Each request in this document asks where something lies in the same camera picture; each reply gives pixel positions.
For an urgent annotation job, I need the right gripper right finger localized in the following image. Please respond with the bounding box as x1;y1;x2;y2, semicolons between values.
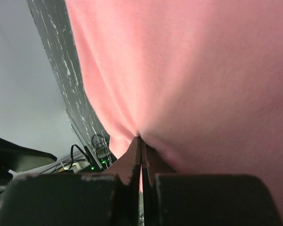
141;141;175;226

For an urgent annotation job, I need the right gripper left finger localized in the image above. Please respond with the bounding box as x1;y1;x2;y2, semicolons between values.
103;137;142;226

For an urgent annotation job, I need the pink t shirt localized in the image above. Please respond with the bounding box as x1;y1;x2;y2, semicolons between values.
66;0;283;219

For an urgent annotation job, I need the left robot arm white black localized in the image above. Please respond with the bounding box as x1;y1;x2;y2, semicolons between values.
0;138;57;195

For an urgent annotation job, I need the black marbled table mat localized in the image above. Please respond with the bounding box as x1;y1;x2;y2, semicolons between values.
27;0;116;167

